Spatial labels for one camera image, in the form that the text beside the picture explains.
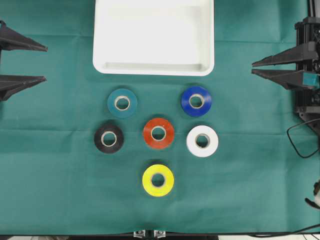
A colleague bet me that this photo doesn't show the silver table clamp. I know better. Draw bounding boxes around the silver table clamp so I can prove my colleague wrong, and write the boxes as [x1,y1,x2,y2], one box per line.
[153,230,166,239]
[133,230,146,239]

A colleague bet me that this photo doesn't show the black right camera cable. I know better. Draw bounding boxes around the black right camera cable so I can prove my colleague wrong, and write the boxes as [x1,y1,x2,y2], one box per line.
[286,118,320,159]

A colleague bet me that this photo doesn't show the silver left table clamp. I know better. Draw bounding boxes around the silver left table clamp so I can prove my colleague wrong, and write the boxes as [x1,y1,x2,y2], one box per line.
[133,230,146,239]

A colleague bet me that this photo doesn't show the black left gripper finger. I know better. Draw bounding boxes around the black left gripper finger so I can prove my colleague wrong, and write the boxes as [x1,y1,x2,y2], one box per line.
[0,20,48,52]
[0,75,47,101]

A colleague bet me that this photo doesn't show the white tape roll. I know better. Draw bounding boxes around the white tape roll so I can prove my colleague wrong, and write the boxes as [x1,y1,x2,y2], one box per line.
[186,125,219,158]

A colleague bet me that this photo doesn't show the white plastic tray case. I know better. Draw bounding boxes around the white plastic tray case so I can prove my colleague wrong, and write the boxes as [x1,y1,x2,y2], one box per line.
[92,0,215,77]

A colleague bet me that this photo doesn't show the green table cloth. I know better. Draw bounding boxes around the green table cloth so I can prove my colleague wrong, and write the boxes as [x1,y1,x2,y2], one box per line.
[0,0,320,235]

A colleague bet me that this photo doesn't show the black cable at bottom edge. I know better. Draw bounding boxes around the black cable at bottom edge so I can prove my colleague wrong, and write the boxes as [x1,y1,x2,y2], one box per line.
[246,222,320,238]

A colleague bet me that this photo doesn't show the teal tape roll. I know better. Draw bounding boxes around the teal tape roll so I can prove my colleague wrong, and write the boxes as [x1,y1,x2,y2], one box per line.
[107,88,138,119]

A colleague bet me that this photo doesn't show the silver right table clamp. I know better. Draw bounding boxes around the silver right table clamp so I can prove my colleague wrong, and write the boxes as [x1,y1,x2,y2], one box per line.
[153,230,166,239]

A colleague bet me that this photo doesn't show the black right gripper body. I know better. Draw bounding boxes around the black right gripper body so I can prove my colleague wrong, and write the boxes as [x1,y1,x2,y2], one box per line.
[295,16,320,120]

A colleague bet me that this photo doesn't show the black white object at edge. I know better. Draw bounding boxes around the black white object at edge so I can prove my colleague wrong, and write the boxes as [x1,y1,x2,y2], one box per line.
[304,181,320,210]

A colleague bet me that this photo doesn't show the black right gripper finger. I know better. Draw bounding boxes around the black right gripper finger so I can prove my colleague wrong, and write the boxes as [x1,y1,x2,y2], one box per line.
[252,42,313,67]
[251,69,320,91]

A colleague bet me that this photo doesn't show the blue tape roll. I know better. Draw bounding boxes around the blue tape roll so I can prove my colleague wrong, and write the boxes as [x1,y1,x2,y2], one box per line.
[181,86,212,117]

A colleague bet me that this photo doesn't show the yellow tape roll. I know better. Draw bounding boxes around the yellow tape roll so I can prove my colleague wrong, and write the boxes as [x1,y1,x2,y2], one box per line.
[142,164,175,197]

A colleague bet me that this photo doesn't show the red tape roll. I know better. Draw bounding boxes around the red tape roll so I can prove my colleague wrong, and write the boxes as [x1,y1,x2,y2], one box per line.
[143,117,175,150]

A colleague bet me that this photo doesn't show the black tape roll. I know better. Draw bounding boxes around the black tape roll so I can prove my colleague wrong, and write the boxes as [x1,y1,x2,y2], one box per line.
[94,122,125,154]

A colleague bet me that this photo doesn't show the aluminium frame rail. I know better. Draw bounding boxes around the aluminium frame rail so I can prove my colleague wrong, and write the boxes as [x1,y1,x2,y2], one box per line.
[307,0,320,18]

